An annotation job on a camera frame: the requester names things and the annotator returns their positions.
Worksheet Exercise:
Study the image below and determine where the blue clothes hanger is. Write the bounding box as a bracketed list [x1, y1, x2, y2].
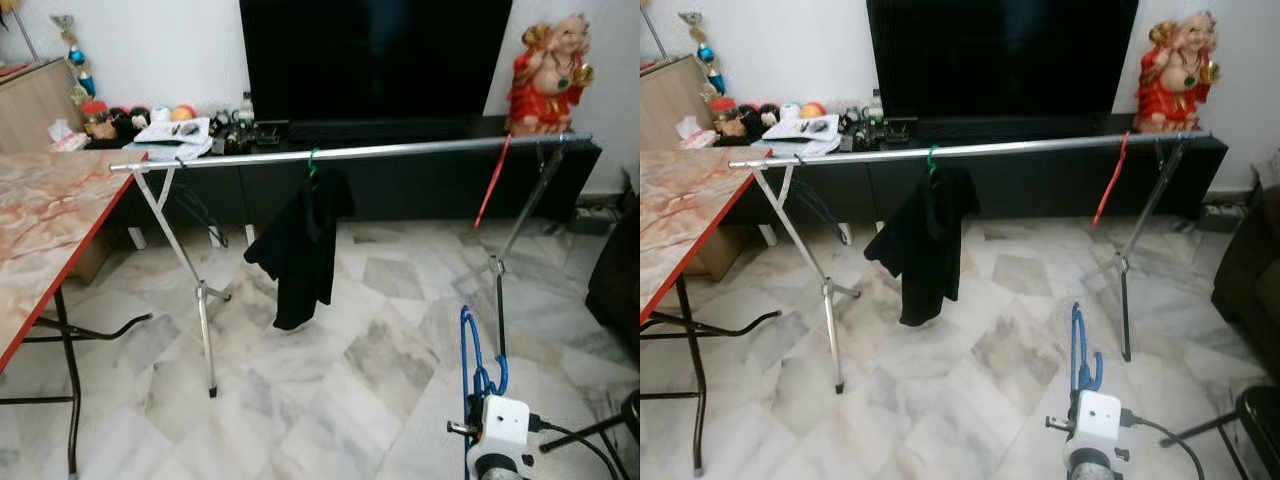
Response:
[1068, 302, 1104, 401]
[459, 305, 510, 480]

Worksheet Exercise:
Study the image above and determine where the red clothes hanger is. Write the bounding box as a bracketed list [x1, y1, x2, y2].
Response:
[1092, 131, 1133, 228]
[473, 133, 513, 231]

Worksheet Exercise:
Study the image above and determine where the dark brown sofa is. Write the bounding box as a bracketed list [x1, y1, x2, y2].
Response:
[1210, 185, 1280, 351]
[585, 195, 641, 346]

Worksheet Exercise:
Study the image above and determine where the black printed t-shirt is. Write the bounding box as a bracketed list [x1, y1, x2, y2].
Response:
[864, 163, 981, 328]
[243, 165, 356, 332]

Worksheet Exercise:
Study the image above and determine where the black television console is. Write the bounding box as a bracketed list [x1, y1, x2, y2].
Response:
[715, 115, 1229, 226]
[85, 118, 604, 229]

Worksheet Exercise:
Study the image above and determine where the silver metal clothes rack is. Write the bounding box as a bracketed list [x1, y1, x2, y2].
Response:
[108, 132, 593, 399]
[728, 130, 1213, 394]

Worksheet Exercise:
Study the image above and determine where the black soundbar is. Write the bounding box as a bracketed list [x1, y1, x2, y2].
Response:
[288, 118, 466, 141]
[915, 115, 1091, 139]

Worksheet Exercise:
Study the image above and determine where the marble pattern folding table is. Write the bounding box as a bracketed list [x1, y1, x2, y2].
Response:
[0, 150, 153, 476]
[640, 148, 783, 476]

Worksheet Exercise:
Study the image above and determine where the brown cardboard box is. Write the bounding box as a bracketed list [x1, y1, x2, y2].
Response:
[68, 232, 113, 286]
[712, 228, 763, 283]

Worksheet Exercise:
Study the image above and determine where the red laughing Buddha statue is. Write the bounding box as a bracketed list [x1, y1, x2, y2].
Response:
[505, 12, 596, 138]
[1135, 10, 1221, 134]

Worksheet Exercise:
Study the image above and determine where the black flat screen television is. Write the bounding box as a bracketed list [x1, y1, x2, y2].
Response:
[238, 0, 513, 123]
[866, 0, 1139, 119]

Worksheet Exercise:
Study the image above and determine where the pink tissue pack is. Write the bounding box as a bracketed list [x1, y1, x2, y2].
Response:
[678, 115, 719, 149]
[48, 118, 89, 153]

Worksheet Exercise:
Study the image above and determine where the light wooden cabinet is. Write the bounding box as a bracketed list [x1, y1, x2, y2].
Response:
[0, 58, 86, 153]
[640, 55, 716, 151]

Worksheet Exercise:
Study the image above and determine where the white paper stack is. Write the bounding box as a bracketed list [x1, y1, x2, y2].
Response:
[762, 114, 843, 159]
[132, 117, 213, 161]

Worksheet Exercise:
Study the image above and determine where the red lidded jar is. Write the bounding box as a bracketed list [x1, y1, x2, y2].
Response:
[712, 97, 743, 138]
[82, 100, 113, 141]

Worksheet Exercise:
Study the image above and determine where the black plush toy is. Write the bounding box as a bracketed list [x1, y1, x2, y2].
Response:
[110, 105, 151, 141]
[740, 102, 781, 138]

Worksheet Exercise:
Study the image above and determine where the blue and gold trophy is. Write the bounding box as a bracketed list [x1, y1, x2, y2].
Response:
[50, 12, 98, 101]
[678, 10, 726, 96]

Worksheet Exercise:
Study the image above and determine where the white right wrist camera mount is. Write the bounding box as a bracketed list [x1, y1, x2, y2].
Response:
[1070, 390, 1126, 443]
[475, 395, 531, 451]

